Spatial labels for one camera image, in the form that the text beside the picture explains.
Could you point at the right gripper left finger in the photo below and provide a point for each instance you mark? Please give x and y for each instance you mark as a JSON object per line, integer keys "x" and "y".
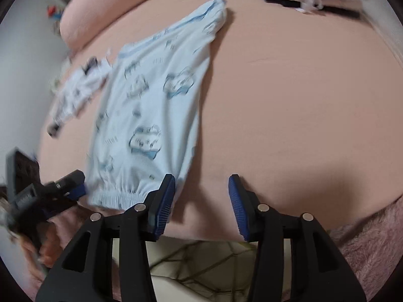
{"x": 83, "y": 272}

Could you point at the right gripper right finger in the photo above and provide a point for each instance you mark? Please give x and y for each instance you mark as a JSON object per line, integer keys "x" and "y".
{"x": 319, "y": 272}

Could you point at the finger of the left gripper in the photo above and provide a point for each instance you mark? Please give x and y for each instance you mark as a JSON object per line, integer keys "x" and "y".
{"x": 71, "y": 186}

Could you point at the light blue cartoon pajama pants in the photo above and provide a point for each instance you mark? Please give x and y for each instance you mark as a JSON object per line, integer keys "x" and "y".
{"x": 148, "y": 120}

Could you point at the white crumpled clothes pile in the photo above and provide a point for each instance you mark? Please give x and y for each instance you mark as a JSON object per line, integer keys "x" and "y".
{"x": 76, "y": 91}

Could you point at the person left hand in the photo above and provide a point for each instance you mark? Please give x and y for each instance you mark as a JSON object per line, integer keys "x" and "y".
{"x": 48, "y": 253}

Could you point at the pink round bed sheet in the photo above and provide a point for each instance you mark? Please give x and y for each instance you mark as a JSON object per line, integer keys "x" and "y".
{"x": 307, "y": 109}

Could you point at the rolled pink quilt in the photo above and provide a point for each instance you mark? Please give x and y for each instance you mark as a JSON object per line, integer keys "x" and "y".
{"x": 83, "y": 20}

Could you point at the folded navy garment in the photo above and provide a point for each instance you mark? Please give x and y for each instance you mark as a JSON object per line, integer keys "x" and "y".
{"x": 330, "y": 9}

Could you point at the gold wire basket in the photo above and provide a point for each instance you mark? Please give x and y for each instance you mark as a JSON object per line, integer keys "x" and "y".
{"x": 213, "y": 270}

